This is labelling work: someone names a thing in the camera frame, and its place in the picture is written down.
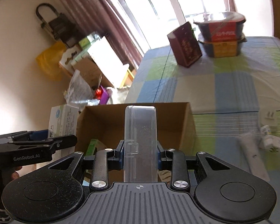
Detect dark padlock bag on wall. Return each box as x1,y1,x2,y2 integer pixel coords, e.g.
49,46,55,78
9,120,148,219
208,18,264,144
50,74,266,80
35,3,83,48

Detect person's left hand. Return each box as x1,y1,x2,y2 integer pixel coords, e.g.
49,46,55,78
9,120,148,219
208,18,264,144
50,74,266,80
0,166,23,192

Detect green tissue packs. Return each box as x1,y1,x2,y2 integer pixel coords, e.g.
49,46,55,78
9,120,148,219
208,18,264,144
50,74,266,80
73,31,102,62

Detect clear bag with papers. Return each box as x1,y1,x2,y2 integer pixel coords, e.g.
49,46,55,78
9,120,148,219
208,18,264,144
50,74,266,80
64,70,100,112

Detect small white medicine bottle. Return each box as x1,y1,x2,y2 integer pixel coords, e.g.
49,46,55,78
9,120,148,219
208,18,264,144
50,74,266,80
260,125,273,150

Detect lower yellow instant noodle bowl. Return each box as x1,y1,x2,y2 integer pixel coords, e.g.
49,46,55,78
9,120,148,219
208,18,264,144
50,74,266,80
198,34,247,58

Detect checked tablecloth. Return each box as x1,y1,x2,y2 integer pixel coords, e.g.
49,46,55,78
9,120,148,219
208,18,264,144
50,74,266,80
124,36,280,224

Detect maroon curtain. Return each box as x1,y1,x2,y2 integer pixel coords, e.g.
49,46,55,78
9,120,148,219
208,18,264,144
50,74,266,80
60,0,143,70

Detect dark red gift bag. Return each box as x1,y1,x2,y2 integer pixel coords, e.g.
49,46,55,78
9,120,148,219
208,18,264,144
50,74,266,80
167,22,202,68

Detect clear plastic storage box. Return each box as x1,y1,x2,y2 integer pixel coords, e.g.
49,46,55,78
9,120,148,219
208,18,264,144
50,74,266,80
123,106,158,183

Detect brown cardboard box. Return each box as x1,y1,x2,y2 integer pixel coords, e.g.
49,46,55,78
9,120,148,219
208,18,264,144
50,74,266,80
75,102,197,183

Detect white blue medicine box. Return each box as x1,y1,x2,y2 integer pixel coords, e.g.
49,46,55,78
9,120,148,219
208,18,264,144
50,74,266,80
47,104,80,161

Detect yellow plastic bag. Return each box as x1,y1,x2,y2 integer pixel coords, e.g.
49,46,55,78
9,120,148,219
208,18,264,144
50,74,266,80
35,41,67,81

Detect green medicine box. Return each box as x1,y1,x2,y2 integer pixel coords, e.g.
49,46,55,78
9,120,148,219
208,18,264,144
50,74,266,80
85,139,107,156

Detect purple hexagonal box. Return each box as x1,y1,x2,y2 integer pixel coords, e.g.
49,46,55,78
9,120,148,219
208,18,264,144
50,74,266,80
95,86,110,105

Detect brown carton on chair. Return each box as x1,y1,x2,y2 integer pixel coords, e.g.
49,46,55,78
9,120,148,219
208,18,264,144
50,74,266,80
71,57,114,88

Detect long white medicine box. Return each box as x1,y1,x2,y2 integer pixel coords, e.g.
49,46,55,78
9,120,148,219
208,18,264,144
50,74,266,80
270,136,280,153

